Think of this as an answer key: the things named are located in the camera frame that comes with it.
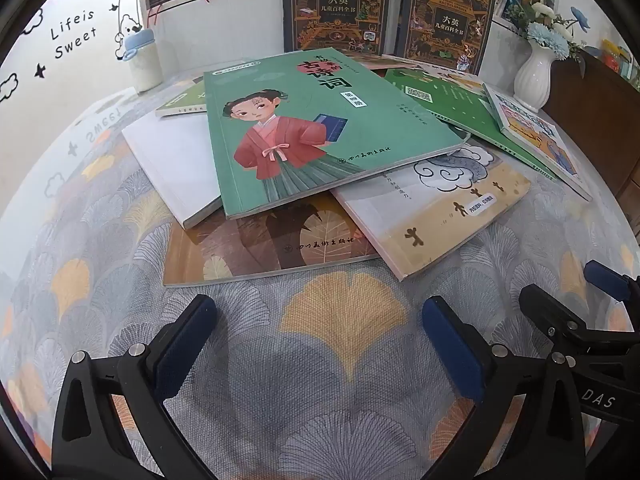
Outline beige cloud storybook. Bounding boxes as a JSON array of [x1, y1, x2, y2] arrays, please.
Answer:
[[332, 140, 532, 282]]

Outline dark green book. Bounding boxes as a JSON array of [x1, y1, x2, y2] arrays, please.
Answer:
[[382, 66, 558, 181]]

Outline teal book red-robed girl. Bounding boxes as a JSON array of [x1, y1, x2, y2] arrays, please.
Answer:
[[202, 49, 472, 220]]

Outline white ribbed vase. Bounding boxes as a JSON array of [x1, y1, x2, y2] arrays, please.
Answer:
[[514, 40, 558, 113]]

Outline plain white book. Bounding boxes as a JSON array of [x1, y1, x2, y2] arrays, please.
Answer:
[[121, 110, 223, 231]]

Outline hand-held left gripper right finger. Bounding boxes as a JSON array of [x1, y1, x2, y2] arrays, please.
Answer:
[[421, 296, 593, 480]]

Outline dark wooden cabinet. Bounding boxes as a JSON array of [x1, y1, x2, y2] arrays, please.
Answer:
[[542, 50, 640, 236]]

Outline blue white artificial flowers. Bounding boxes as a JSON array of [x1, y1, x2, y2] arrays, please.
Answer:
[[495, 0, 598, 78]]

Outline brown leaf cover book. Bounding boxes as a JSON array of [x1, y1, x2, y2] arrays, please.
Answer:
[[162, 192, 383, 288]]

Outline white comic book blue border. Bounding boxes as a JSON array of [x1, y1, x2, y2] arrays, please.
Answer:
[[482, 82, 593, 202]]

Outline colourful small boxes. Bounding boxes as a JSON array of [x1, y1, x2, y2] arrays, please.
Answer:
[[600, 40, 633, 81]]

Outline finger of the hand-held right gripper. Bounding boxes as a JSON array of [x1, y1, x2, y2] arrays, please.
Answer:
[[519, 284, 626, 356], [583, 260, 640, 311]]

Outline thin light green book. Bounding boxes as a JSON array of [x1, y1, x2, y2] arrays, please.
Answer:
[[154, 81, 208, 119]]

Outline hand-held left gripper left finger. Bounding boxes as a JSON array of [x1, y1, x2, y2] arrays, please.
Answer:
[[50, 294, 219, 480]]

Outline dark ornate encyclopedia book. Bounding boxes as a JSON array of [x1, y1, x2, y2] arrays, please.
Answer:
[[281, 0, 392, 58], [395, 0, 496, 75]]

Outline white bottle blue lid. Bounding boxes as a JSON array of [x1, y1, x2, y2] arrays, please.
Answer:
[[120, 29, 163, 93]]

